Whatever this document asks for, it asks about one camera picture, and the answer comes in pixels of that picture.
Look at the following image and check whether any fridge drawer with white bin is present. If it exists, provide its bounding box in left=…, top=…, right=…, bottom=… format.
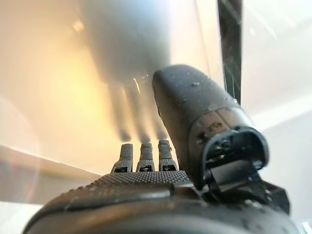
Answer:
left=0, top=0, right=243, bottom=204

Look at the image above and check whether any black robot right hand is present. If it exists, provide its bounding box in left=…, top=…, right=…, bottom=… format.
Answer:
left=21, top=64, right=303, bottom=234

